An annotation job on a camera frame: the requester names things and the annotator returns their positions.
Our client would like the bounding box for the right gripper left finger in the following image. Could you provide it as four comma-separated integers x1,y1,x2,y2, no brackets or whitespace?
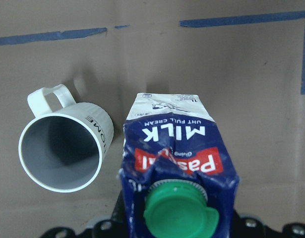
111,191,129,238

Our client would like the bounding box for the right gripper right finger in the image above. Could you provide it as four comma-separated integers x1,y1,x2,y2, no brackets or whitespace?
231,209,242,238

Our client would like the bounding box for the blue white milk carton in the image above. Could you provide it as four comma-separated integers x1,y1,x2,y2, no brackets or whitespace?
120,93,239,238

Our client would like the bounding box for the white mug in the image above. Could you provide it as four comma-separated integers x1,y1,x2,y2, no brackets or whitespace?
18,84,114,193

